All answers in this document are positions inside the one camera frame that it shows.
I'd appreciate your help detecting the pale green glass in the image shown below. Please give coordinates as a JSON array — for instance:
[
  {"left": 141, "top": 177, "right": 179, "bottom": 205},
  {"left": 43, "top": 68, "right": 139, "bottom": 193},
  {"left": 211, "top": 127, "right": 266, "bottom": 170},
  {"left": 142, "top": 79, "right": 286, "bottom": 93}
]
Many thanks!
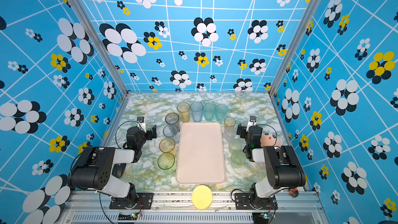
[
  {"left": 229, "top": 139, "right": 242, "bottom": 153},
  {"left": 231, "top": 150, "right": 247, "bottom": 169}
]

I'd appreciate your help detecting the small clear glass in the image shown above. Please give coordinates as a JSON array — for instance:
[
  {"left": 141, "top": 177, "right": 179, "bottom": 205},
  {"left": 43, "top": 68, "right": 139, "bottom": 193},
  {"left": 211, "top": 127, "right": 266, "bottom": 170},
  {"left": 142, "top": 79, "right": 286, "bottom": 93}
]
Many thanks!
[{"left": 223, "top": 126, "right": 236, "bottom": 141}]

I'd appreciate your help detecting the small amber glass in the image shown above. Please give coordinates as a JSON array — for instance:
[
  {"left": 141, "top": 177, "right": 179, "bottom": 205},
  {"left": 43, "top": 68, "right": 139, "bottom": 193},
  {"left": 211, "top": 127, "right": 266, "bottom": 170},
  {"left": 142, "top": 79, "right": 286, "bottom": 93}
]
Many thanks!
[{"left": 224, "top": 117, "right": 236, "bottom": 128}]

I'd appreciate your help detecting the tall teal glass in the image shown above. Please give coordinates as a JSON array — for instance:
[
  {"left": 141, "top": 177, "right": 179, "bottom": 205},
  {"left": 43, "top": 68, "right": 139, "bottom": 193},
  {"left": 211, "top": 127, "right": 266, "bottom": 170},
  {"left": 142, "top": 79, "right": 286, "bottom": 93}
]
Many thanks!
[{"left": 203, "top": 103, "right": 216, "bottom": 122}]

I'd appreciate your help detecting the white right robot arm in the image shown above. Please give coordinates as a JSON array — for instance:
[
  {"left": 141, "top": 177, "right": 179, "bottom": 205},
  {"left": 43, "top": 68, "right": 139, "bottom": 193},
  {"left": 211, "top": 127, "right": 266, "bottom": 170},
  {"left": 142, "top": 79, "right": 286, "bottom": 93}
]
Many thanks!
[{"left": 236, "top": 123, "right": 306, "bottom": 209}]

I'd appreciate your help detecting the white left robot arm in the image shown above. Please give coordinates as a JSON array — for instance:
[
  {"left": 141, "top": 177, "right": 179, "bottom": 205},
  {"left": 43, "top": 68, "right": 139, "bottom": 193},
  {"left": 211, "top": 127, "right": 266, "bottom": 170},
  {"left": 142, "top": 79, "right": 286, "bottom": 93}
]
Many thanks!
[{"left": 68, "top": 125, "right": 157, "bottom": 209}]

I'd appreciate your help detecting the pale pink rectangular tray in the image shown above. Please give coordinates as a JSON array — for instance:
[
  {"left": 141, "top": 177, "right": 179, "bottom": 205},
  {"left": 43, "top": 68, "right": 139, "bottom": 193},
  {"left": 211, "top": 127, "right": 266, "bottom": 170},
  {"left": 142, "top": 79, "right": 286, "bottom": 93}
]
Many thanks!
[{"left": 176, "top": 122, "right": 226, "bottom": 184}]

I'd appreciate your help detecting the pink plush doll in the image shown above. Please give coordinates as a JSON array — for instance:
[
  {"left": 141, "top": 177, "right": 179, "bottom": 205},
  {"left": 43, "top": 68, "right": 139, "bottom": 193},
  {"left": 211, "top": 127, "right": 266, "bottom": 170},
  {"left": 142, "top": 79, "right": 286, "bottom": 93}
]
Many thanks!
[{"left": 260, "top": 133, "right": 282, "bottom": 147}]

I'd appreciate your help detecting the yellow glass left column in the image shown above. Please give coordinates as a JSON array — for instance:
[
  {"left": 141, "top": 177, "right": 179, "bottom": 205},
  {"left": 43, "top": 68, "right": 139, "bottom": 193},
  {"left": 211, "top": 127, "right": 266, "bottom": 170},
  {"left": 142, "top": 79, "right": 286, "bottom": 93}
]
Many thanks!
[{"left": 159, "top": 138, "right": 177, "bottom": 157}]

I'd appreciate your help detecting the grey-blue glass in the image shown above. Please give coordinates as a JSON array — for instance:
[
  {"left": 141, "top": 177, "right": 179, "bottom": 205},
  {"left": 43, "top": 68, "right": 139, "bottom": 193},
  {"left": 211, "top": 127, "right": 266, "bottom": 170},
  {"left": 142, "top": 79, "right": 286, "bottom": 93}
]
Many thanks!
[{"left": 163, "top": 124, "right": 179, "bottom": 143}]

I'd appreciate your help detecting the black computer mouse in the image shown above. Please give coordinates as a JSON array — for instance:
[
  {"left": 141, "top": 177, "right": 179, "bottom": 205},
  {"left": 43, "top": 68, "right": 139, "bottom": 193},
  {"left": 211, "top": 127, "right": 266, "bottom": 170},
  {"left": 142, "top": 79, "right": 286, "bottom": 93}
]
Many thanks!
[{"left": 112, "top": 163, "right": 126, "bottom": 178}]

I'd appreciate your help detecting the green glass left column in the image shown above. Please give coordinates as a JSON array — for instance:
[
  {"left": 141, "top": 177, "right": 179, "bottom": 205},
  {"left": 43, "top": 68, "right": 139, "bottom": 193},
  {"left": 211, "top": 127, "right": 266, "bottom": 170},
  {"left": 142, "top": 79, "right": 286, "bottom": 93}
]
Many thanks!
[{"left": 157, "top": 152, "right": 176, "bottom": 170}]

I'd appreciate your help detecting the grey glass rear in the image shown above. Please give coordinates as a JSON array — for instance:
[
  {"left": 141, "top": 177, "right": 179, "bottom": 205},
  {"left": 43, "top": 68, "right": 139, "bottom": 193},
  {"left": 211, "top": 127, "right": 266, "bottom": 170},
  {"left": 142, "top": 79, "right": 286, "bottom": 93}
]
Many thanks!
[{"left": 165, "top": 113, "right": 180, "bottom": 131}]

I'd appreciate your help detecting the tall green-teal glass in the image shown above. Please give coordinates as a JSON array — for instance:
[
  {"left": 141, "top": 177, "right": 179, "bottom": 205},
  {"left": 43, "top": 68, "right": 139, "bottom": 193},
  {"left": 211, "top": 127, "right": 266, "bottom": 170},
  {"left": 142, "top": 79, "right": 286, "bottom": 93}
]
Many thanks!
[{"left": 215, "top": 104, "right": 228, "bottom": 122}]

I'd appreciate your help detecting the tall amber glass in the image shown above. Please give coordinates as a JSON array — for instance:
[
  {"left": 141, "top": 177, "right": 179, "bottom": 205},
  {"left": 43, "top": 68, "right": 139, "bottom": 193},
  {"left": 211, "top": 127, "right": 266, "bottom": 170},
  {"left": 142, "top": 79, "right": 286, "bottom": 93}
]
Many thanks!
[{"left": 177, "top": 102, "right": 190, "bottom": 123}]

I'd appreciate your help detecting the tall blue glass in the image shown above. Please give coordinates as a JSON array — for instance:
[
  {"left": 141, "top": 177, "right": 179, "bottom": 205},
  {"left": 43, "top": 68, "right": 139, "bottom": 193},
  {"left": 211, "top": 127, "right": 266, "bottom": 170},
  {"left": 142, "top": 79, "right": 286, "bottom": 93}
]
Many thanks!
[{"left": 190, "top": 102, "right": 204, "bottom": 122}]

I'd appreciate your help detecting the red black utility knife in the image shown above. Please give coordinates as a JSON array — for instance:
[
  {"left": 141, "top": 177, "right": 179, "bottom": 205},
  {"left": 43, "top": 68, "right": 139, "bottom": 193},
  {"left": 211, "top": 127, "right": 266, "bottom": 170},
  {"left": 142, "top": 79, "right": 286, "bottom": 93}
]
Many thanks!
[{"left": 289, "top": 188, "right": 299, "bottom": 198}]

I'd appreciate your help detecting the yellow round sponge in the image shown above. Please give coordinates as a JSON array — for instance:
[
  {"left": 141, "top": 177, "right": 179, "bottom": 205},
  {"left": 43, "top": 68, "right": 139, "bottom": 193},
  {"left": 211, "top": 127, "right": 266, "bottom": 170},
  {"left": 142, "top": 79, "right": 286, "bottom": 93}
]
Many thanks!
[{"left": 192, "top": 185, "right": 212, "bottom": 210}]

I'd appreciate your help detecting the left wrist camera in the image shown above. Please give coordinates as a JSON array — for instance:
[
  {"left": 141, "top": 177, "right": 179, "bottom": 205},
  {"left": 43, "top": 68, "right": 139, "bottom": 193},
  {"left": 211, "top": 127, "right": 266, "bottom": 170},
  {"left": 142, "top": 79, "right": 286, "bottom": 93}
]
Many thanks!
[{"left": 136, "top": 116, "right": 147, "bottom": 133}]

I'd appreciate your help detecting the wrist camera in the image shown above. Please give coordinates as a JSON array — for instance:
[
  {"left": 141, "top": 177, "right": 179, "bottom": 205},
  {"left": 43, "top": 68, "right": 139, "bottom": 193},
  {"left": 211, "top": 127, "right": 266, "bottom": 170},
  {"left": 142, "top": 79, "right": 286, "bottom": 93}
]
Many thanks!
[
  {"left": 246, "top": 116, "right": 257, "bottom": 132},
  {"left": 136, "top": 116, "right": 147, "bottom": 133}
]

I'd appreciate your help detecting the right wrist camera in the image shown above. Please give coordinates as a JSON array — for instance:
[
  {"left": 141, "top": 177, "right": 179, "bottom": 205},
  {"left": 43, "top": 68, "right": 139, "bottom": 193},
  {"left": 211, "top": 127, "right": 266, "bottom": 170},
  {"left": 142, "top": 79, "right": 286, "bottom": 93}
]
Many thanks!
[{"left": 246, "top": 116, "right": 257, "bottom": 132}]

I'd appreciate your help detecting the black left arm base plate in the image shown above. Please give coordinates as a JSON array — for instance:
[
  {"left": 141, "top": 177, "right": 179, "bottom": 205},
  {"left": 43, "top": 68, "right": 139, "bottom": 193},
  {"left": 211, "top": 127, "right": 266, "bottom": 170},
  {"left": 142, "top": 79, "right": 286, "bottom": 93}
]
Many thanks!
[{"left": 109, "top": 192, "right": 154, "bottom": 210}]

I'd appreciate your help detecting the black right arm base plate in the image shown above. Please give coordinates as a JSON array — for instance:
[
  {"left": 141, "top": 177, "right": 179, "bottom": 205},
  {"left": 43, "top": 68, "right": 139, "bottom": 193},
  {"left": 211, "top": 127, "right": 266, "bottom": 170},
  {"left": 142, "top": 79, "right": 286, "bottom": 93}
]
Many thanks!
[{"left": 232, "top": 192, "right": 278, "bottom": 211}]

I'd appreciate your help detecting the aluminium front rail frame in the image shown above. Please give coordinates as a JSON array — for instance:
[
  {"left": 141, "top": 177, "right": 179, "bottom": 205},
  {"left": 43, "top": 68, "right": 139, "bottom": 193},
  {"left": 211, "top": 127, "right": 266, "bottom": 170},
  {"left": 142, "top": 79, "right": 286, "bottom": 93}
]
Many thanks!
[{"left": 59, "top": 191, "right": 329, "bottom": 224}]

